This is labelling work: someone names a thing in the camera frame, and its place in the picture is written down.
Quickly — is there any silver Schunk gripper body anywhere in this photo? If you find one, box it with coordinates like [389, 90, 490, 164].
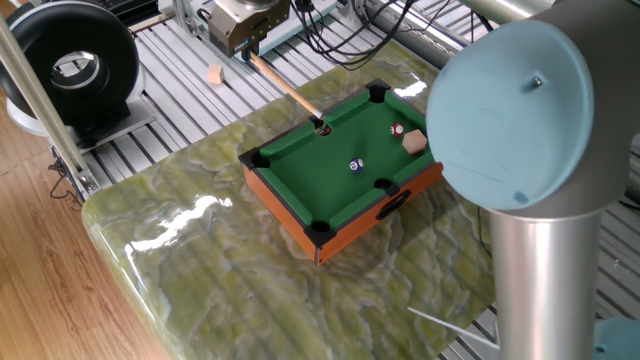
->
[207, 0, 292, 59]

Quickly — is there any wooden pool cue black handle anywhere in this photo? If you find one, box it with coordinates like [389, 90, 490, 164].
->
[248, 49, 326, 121]

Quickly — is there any mini green felt pool table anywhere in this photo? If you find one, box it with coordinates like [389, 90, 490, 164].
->
[237, 78, 445, 266]

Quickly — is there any light wooden slat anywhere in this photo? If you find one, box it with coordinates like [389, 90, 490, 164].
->
[127, 12, 176, 35]

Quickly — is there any black keyboard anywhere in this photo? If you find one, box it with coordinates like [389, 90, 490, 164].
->
[92, 0, 161, 29]

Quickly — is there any green marble pattern mat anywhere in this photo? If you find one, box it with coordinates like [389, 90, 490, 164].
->
[81, 39, 499, 360]

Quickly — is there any white zip tie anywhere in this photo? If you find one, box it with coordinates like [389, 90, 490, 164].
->
[406, 306, 501, 350]

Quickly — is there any aluminium frame post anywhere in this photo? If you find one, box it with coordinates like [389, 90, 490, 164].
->
[158, 0, 204, 37]
[0, 18, 100, 200]

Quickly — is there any black round ring device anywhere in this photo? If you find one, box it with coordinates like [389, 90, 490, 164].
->
[0, 0, 159, 154]

